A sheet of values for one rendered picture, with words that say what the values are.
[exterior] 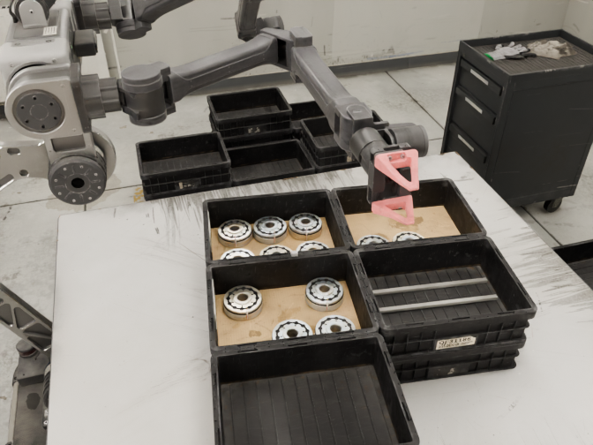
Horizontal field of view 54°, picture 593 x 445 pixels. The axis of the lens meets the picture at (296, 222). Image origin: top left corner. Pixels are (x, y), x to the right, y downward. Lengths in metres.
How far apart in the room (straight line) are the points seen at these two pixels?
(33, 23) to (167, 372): 0.91
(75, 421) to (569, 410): 1.23
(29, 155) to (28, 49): 0.44
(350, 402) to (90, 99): 0.86
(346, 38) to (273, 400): 3.75
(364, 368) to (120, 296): 0.81
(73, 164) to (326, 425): 0.88
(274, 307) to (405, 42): 3.72
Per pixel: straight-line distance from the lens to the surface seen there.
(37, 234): 3.42
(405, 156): 0.91
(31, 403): 2.30
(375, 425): 1.37
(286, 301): 1.59
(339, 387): 1.42
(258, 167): 2.97
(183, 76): 1.25
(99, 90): 1.23
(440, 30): 5.15
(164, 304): 1.81
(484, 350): 1.58
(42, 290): 3.06
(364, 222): 1.87
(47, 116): 1.24
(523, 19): 5.56
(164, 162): 2.87
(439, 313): 1.61
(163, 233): 2.07
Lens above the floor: 1.97
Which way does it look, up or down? 38 degrees down
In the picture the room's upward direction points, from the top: straight up
